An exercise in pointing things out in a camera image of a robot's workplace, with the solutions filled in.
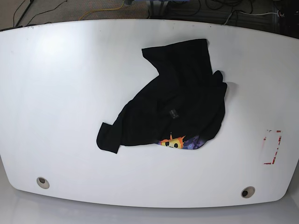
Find table grommet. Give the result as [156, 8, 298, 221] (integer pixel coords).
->
[241, 186, 255, 199]
[36, 177, 50, 189]

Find red tape marking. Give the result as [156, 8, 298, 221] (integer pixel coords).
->
[261, 130, 282, 165]

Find white cable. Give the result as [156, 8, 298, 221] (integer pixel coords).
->
[224, 10, 278, 26]

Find black tripod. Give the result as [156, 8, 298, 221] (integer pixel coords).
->
[13, 0, 35, 28]

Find left table grommet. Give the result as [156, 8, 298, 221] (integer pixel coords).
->
[36, 177, 50, 189]

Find yellow cable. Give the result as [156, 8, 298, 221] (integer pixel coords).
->
[78, 0, 124, 21]

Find right table grommet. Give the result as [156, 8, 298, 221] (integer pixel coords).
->
[241, 186, 255, 199]

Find black graphic t-shirt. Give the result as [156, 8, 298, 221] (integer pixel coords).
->
[96, 39, 227, 153]

